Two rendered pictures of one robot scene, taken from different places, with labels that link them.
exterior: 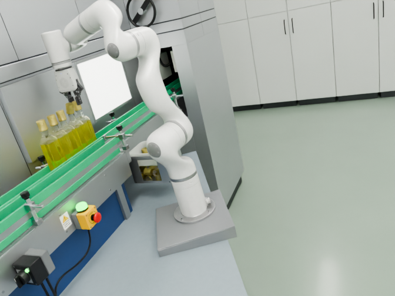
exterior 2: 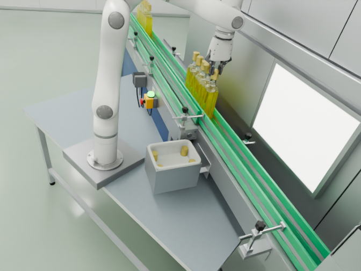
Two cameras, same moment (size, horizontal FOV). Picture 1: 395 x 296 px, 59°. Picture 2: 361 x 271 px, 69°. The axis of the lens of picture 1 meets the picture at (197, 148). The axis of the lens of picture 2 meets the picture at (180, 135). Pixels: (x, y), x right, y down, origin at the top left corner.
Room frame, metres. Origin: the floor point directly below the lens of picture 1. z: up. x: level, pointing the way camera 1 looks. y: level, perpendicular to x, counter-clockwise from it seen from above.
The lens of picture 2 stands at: (2.29, -0.49, 1.84)
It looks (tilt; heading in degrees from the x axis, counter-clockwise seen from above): 38 degrees down; 129
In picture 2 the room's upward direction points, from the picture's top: 10 degrees clockwise
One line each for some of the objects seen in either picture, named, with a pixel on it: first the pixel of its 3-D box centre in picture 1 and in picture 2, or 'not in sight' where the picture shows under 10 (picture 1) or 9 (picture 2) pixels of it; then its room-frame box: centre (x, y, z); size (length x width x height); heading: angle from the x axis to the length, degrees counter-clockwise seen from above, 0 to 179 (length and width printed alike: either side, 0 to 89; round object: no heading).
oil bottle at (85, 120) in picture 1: (87, 136); (208, 103); (1.64, 0.51, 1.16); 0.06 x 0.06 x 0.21; 64
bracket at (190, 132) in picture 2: (120, 155); (188, 133); (1.64, 0.38, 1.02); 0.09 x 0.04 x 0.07; 65
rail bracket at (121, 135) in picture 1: (118, 137); (188, 118); (1.64, 0.36, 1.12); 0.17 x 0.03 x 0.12; 65
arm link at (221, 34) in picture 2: (62, 64); (224, 33); (1.64, 0.51, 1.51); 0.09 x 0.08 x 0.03; 64
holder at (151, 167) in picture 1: (151, 162); (177, 165); (1.71, 0.25, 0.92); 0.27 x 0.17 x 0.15; 65
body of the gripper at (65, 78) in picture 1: (67, 78); (221, 47); (1.64, 0.51, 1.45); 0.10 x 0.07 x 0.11; 64
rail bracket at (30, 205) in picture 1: (36, 209); (147, 66); (1.07, 0.58, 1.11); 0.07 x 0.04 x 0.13; 65
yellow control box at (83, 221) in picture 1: (86, 217); (150, 101); (1.22, 0.49, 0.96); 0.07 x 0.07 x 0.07; 65
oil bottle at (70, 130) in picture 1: (73, 147); (199, 92); (1.53, 0.55, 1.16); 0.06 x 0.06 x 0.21; 65
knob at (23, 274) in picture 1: (20, 279); not in sight; (0.91, 0.63, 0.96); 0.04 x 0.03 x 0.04; 65
